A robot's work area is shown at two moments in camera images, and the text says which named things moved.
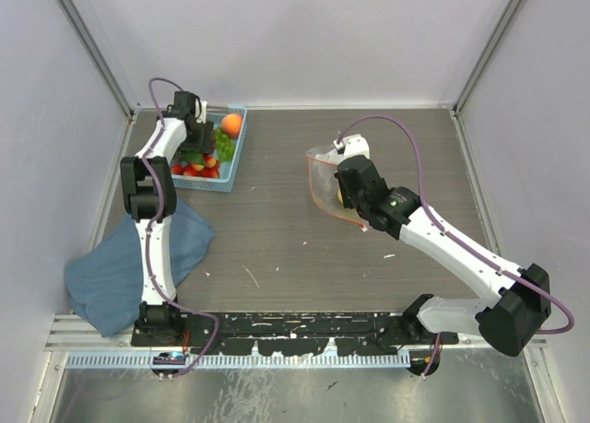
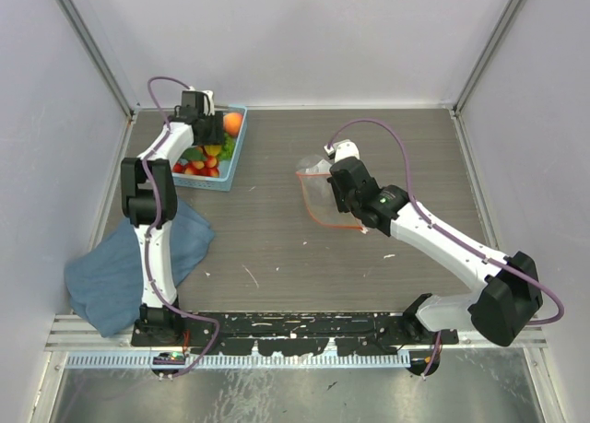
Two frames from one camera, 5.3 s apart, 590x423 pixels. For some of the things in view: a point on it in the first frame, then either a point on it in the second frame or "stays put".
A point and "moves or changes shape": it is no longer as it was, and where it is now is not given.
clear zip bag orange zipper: (323, 163) moves or changes shape
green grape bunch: (225, 145) stays put
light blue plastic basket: (228, 170) stays put
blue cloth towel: (104, 283) stays put
